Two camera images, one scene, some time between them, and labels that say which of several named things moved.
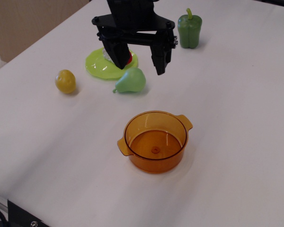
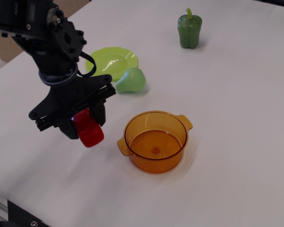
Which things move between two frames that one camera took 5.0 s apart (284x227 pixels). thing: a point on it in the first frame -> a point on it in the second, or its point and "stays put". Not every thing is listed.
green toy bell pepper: x=189 y=27 stays put
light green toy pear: x=133 y=79 stays put
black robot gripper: x=136 y=22 -> x=65 y=100
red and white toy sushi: x=106 y=55 -> x=90 y=133
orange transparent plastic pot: x=156 y=141 stays put
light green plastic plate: x=97 y=64 stays put
